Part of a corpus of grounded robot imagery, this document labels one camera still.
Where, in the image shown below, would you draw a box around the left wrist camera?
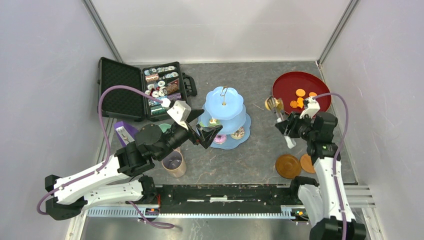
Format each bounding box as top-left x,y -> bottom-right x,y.
167,100 -> 192,130

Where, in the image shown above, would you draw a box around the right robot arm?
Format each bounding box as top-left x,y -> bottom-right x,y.
275,112 -> 367,240

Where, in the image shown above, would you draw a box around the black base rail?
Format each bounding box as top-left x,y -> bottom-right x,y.
134,176 -> 309,222

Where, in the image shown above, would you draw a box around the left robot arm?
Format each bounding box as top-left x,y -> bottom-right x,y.
40,109 -> 223,221

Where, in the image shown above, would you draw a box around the orange round cookie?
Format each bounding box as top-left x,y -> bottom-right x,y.
295,88 -> 306,97

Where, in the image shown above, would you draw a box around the green cupcake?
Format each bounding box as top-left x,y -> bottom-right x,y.
208,118 -> 220,127

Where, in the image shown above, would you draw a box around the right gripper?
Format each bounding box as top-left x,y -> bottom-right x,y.
275,111 -> 317,142

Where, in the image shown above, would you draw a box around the blue three-tier cake stand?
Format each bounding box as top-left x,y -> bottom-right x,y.
198,86 -> 251,150

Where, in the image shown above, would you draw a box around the orange chip cookie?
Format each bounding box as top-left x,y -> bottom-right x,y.
289,100 -> 298,109

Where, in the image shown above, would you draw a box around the black open case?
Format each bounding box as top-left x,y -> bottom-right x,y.
97,57 -> 197,122

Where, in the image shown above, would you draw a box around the green teacup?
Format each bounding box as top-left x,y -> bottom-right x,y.
158,123 -> 172,133

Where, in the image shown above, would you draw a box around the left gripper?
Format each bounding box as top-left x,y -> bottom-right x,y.
155,108 -> 223,161

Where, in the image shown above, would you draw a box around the red round tray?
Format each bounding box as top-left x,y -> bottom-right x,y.
271,71 -> 330,114

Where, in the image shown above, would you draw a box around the pink mug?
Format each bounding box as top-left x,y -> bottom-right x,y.
161,147 -> 187,178

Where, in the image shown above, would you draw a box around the dark wooden coaster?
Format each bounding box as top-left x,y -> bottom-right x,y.
275,154 -> 302,180

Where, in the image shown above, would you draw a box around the purple box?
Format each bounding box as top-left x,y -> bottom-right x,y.
113,121 -> 139,147

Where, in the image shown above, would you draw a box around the light wooden coaster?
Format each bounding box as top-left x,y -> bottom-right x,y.
300,153 -> 316,174

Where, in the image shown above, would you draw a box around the yellow cupcake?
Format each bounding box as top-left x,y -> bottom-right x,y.
264,96 -> 284,113

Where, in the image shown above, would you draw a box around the metal tongs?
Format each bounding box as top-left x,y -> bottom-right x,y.
273,111 -> 296,149

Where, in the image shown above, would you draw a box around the white sprinkled donut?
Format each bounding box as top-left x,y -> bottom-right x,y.
230,126 -> 245,140

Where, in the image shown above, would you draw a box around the pink frosted donut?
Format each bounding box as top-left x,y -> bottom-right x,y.
213,134 -> 227,145

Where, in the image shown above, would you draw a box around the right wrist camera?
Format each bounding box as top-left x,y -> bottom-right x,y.
299,97 -> 321,119

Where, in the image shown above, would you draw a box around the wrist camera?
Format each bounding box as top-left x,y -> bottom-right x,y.
299,97 -> 321,119
167,100 -> 192,130

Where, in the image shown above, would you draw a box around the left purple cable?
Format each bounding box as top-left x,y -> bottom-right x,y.
36,85 -> 171,216

